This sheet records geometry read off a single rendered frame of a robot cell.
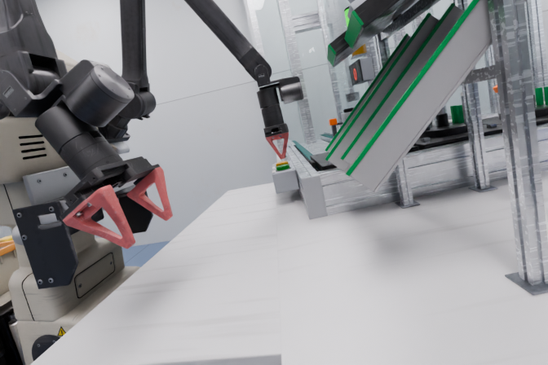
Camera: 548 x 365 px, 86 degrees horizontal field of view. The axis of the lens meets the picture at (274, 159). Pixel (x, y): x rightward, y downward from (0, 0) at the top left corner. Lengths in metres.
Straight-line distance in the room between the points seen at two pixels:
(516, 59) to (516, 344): 0.27
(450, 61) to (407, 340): 0.30
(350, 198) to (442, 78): 0.40
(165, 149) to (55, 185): 2.81
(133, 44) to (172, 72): 2.56
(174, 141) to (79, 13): 1.71
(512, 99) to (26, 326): 0.91
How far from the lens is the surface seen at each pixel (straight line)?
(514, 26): 0.41
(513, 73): 0.40
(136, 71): 0.91
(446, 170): 0.80
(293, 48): 1.95
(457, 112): 0.98
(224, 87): 3.23
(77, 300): 0.82
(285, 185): 0.84
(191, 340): 0.44
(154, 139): 3.57
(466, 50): 0.41
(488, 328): 0.40
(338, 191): 0.71
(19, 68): 0.49
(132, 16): 0.92
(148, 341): 0.48
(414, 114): 0.39
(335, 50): 0.54
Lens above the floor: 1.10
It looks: 7 degrees down
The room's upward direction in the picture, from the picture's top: 12 degrees counter-clockwise
